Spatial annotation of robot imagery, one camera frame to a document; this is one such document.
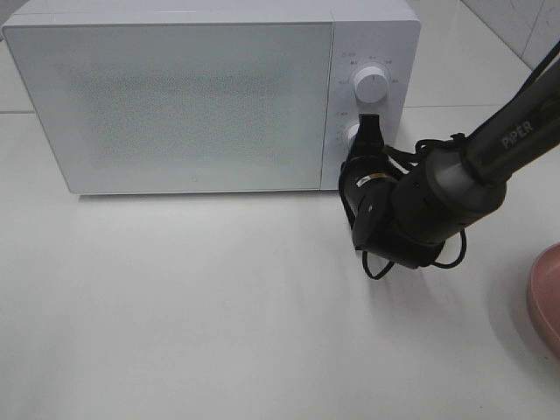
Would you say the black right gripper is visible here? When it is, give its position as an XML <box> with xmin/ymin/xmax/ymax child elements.
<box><xmin>339</xmin><ymin>114</ymin><xmax>401</xmax><ymax>210</ymax></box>

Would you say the pink round plate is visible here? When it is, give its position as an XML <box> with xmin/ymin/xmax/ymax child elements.
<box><xmin>527</xmin><ymin>243</ymin><xmax>559</xmax><ymax>358</ymax></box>

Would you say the white microwave door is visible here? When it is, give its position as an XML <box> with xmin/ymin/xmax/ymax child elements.
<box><xmin>5</xmin><ymin>24</ymin><xmax>332</xmax><ymax>194</ymax></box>

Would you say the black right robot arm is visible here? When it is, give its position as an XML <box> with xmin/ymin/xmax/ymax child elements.
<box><xmin>338</xmin><ymin>48</ymin><xmax>559</xmax><ymax>270</ymax></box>

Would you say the lower white timer knob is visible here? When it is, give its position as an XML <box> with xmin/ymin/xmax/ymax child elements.
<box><xmin>342</xmin><ymin>122</ymin><xmax>360</xmax><ymax>151</ymax></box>

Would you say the upper white power knob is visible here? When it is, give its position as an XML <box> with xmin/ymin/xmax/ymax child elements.
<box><xmin>351</xmin><ymin>63</ymin><xmax>389</xmax><ymax>104</ymax></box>

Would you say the white microwave oven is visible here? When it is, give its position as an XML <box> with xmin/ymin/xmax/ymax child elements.
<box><xmin>2</xmin><ymin>1</ymin><xmax>421</xmax><ymax>191</ymax></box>

